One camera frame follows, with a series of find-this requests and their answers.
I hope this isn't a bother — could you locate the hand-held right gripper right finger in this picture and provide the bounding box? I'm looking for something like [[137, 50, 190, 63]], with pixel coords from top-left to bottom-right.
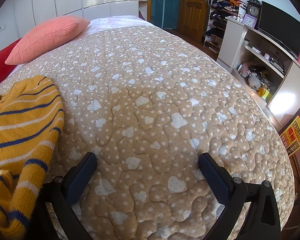
[[198, 152, 282, 240]]

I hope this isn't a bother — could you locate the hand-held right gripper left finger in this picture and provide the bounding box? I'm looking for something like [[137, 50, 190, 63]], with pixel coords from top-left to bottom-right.
[[36, 152, 98, 240]]

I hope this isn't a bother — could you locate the yellow striped knit sweater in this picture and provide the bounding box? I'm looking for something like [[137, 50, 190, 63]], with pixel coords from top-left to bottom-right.
[[0, 75, 65, 235]]

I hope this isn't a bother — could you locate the pile of clothes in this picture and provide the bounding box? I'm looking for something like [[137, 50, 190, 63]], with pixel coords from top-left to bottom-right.
[[210, 0, 248, 12]]

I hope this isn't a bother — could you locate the yellow printed box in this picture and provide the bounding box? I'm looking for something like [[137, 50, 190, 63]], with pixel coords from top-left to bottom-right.
[[280, 115, 300, 157]]

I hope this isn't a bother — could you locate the yellow glass bottle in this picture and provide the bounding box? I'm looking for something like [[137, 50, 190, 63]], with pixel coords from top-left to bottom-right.
[[257, 85, 269, 98]]

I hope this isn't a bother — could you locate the beige heart print quilt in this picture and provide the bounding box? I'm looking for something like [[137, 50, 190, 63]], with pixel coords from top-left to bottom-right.
[[0, 26, 295, 240]]

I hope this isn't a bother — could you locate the black hair dryer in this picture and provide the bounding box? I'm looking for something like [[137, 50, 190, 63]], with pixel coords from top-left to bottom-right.
[[249, 66, 267, 81]]

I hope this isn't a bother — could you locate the white shelf unit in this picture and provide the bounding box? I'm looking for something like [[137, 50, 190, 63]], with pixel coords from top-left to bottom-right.
[[216, 17, 300, 130]]

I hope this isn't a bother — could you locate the red embroidered pillow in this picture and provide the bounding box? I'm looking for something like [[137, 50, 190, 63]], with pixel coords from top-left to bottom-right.
[[0, 38, 23, 98]]

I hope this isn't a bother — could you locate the pink knit pillow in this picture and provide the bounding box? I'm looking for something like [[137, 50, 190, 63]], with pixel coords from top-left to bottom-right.
[[4, 15, 91, 65]]

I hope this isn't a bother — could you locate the white shoe rack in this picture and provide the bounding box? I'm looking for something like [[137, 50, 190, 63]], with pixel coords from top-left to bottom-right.
[[202, 0, 240, 54]]

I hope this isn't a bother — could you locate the white bed sheet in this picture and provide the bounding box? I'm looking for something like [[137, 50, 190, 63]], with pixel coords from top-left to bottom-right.
[[86, 15, 155, 34]]

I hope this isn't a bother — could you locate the purple square clock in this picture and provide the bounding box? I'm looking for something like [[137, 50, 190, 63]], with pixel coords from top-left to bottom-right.
[[243, 14, 257, 28]]

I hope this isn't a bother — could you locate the black television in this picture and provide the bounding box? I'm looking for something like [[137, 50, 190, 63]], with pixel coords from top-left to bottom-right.
[[257, 1, 300, 59]]

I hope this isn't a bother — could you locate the wooden door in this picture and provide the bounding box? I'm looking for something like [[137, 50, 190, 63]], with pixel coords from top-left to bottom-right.
[[177, 0, 211, 42]]

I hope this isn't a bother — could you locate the black ornate clock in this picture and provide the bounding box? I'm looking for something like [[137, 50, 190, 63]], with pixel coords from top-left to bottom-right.
[[247, 0, 262, 18]]

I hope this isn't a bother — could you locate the teal fabric closet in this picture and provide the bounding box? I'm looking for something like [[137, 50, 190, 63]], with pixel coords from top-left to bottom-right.
[[150, 0, 182, 30]]

